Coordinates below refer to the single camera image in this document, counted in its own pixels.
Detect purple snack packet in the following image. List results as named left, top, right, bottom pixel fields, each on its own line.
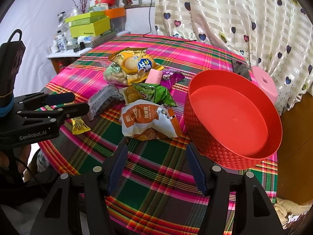
left=160, top=69, right=185, bottom=90

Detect large yellow biscuit bag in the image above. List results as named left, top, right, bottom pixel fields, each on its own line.
left=108, top=47, right=164, bottom=86

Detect heart patterned white curtain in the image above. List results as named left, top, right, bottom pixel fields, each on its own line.
left=155, top=0, right=312, bottom=113

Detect lime green box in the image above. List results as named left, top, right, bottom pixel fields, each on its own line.
left=69, top=17, right=111, bottom=38

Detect grey foil snack packet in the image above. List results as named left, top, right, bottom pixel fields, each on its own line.
left=87, top=84, right=124, bottom=121

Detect colourful plaid tablecloth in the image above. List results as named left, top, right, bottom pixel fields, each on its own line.
left=36, top=33, right=279, bottom=235

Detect small yellow candy packet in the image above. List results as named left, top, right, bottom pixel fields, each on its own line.
left=71, top=117, right=91, bottom=135

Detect black smartphone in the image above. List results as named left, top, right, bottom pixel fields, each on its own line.
left=231, top=59, right=252, bottom=81

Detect clear yellow jelly packet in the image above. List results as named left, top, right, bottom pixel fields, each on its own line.
left=119, top=86, right=143, bottom=105

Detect clear bag of peanuts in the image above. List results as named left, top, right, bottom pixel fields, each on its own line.
left=102, top=61, right=128, bottom=86

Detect green flat box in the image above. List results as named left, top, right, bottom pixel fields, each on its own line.
left=65, top=11, right=106, bottom=27

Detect pink jelly cup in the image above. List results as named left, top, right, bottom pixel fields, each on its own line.
left=145, top=69, right=163, bottom=84

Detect white side table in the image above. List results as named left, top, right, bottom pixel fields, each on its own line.
left=46, top=30, right=132, bottom=74

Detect green snack packet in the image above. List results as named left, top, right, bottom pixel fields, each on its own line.
left=132, top=83, right=177, bottom=107

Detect white orange snack bag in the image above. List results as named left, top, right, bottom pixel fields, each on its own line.
left=120, top=100, right=181, bottom=141

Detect red woven plastic basket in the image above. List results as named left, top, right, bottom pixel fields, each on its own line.
left=183, top=70, right=283, bottom=170

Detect brown wooden wardrobe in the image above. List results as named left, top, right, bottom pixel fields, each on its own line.
left=277, top=93, right=312, bottom=205

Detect orange storage box lid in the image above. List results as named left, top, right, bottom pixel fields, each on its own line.
left=104, top=7, right=126, bottom=19

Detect black charging cable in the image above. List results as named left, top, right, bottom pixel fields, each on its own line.
left=142, top=0, right=197, bottom=42

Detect person's left hand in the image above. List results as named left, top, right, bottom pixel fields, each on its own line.
left=1, top=145, right=31, bottom=174

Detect striped grey box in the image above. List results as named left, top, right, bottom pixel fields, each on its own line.
left=90, top=31, right=117, bottom=48

